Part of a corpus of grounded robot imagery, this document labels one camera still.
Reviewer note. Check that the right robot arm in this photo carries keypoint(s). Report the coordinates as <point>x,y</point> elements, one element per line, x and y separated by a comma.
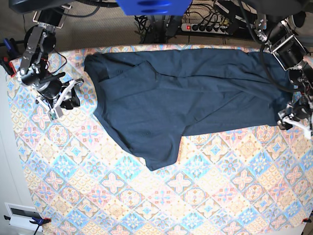
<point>34,65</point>

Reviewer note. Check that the blue clamp lower left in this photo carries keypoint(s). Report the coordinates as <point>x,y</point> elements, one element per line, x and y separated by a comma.
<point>36,221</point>

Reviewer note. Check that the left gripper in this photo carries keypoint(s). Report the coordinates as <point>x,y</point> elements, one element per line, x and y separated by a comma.
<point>299,114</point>

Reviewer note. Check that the patterned tile tablecloth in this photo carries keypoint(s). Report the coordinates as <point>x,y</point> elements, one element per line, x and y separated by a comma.
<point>241,182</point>

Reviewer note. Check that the black round stool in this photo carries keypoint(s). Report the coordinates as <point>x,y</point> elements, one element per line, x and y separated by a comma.
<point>40,37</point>

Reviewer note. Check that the blue clamp upper left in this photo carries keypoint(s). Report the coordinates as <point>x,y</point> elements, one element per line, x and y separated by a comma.
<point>12,53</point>

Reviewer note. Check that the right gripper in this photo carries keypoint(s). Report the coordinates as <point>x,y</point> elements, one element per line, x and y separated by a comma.
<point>56,96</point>

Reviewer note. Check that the dark navy t-shirt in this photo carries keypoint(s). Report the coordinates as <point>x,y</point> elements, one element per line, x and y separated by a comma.
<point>149,100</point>

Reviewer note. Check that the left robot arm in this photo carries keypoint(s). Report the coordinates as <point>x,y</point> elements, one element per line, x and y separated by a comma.
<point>273,32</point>

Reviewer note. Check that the black round base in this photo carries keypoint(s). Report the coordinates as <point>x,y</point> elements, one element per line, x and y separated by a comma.
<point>298,19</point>

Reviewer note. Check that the blue clamp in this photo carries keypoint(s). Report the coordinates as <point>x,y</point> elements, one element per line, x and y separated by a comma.
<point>12,53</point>
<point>36,221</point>

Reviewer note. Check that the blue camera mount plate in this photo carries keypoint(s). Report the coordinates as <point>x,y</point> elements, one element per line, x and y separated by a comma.
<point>154,7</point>

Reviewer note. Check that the white power strip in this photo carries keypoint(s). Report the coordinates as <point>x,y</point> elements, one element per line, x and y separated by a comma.
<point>203,28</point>

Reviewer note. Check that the white wall outlet box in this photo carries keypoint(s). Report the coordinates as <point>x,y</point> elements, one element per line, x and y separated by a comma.
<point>23,211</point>

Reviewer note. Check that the orange clamp lower right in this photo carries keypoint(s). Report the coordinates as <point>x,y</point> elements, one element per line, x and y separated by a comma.
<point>307,220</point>

